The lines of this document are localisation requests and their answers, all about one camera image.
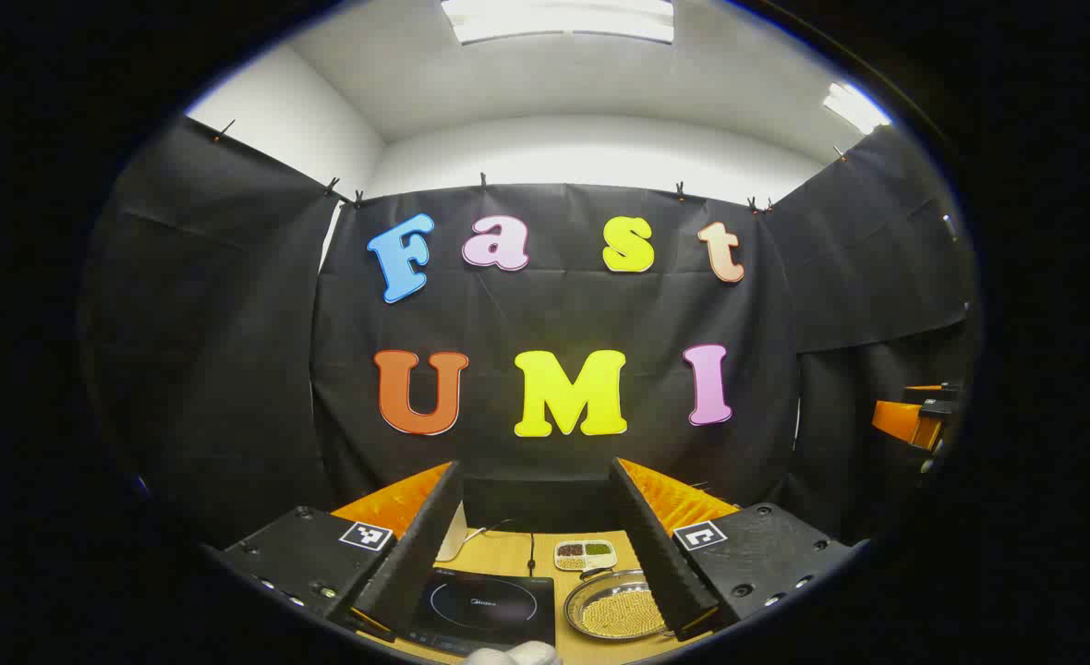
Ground row of black cloth clips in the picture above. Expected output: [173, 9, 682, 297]
[212, 118, 851, 213]

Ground white toaster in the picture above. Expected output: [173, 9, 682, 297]
[436, 503, 468, 562]

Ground stainless steel pot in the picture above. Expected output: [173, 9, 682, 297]
[563, 570, 684, 643]

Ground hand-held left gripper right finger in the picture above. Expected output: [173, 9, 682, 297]
[608, 456, 855, 643]

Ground white divided bean tray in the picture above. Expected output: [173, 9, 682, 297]
[554, 539, 618, 572]

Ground black induction cooktop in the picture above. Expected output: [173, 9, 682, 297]
[406, 568, 556, 659]

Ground ceiling light panel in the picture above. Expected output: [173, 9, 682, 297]
[441, 0, 675, 45]

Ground toaster power cable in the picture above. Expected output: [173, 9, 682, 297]
[466, 519, 539, 578]

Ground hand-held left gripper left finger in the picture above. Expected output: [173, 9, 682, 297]
[222, 460, 465, 645]

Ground pile of soybeans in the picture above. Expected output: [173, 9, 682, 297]
[582, 589, 666, 638]

